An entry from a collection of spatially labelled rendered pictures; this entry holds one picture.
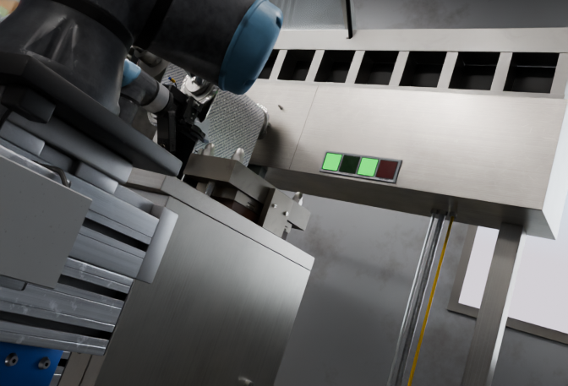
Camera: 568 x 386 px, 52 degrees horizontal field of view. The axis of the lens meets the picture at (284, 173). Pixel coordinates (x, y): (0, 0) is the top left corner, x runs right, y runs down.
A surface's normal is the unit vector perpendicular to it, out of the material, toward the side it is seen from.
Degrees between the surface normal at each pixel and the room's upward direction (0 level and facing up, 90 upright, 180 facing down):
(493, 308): 90
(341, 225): 90
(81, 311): 90
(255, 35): 98
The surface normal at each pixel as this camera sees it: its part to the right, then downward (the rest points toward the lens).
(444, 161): -0.50, -0.38
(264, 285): 0.81, 0.13
